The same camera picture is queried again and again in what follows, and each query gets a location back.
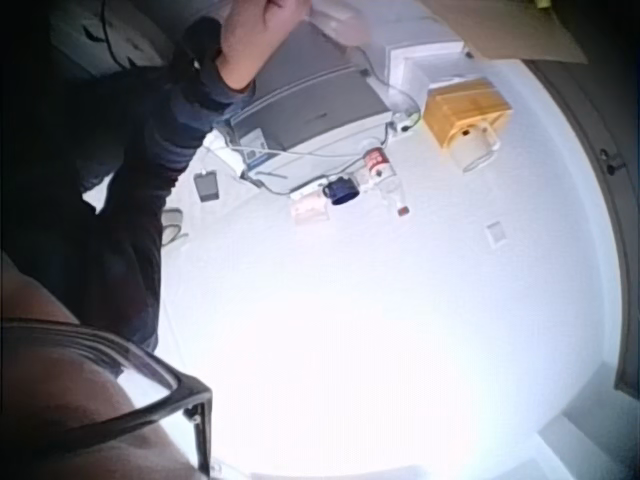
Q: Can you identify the person's right hand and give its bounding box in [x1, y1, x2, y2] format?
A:
[233, 0, 314, 40]

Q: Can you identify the translucent white plastic item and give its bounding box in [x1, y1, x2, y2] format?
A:
[305, 0, 375, 47]

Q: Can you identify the grey box appliance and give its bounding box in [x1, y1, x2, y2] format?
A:
[219, 22, 395, 195]

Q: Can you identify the white open box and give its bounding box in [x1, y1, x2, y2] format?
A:
[384, 38, 474, 95]

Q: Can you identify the red labelled jar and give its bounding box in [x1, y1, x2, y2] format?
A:
[362, 147, 392, 177]

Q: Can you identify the white power strip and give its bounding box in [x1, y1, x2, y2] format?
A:
[288, 173, 361, 202]

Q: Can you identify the dark blue mug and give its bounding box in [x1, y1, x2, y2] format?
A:
[322, 175, 362, 207]

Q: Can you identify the small grey device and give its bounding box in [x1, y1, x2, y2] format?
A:
[193, 170, 221, 203]

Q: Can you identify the yellow wooden box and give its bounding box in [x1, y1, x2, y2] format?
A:
[422, 77, 514, 150]

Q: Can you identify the pink packet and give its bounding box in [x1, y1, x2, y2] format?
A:
[290, 193, 331, 225]

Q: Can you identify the brown cardboard sheet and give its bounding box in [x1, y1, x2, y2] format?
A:
[419, 0, 590, 65]

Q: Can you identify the clear bottle with red cap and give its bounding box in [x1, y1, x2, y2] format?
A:
[369, 167, 412, 219]

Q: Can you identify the patterned grey cloth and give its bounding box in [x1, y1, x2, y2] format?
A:
[48, 0, 177, 77]

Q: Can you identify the clear glass mug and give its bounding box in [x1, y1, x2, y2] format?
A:
[449, 123, 502, 174]

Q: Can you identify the white square plate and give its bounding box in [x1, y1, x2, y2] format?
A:
[484, 220, 509, 249]

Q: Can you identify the thin grey cable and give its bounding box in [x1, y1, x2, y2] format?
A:
[349, 43, 422, 134]

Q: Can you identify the black cable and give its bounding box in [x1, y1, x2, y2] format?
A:
[97, 0, 132, 70]

